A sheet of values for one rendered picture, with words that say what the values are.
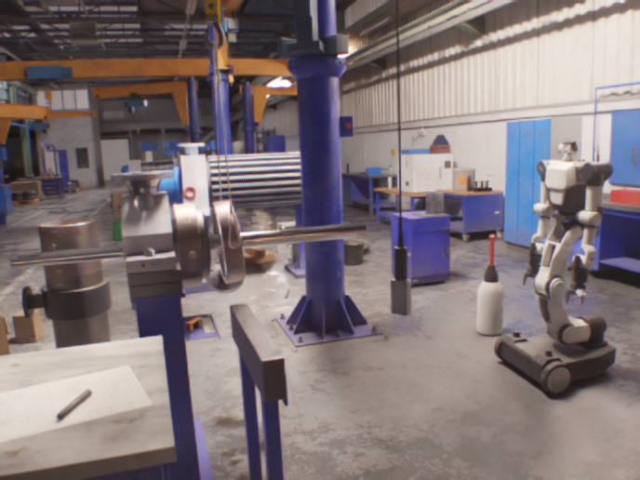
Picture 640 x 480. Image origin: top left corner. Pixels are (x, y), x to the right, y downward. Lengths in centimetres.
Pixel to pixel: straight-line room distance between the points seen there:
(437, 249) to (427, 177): 356
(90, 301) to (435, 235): 348
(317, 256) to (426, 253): 180
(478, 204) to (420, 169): 132
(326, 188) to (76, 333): 204
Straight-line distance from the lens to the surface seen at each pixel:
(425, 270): 563
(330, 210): 405
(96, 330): 381
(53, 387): 164
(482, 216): 832
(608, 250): 627
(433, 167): 912
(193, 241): 221
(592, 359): 360
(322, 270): 412
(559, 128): 708
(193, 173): 579
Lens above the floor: 149
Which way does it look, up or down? 11 degrees down
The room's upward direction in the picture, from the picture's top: 2 degrees counter-clockwise
